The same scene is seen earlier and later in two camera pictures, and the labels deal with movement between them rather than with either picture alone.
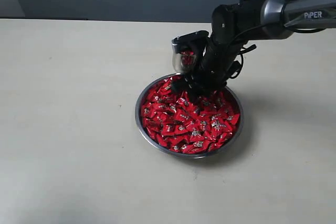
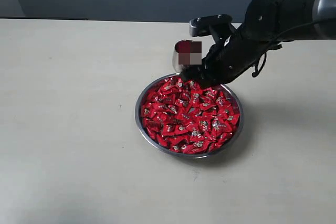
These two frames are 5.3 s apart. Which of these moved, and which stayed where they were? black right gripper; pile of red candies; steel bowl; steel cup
Moved: black right gripper
Stayed: steel cup; steel bowl; pile of red candies
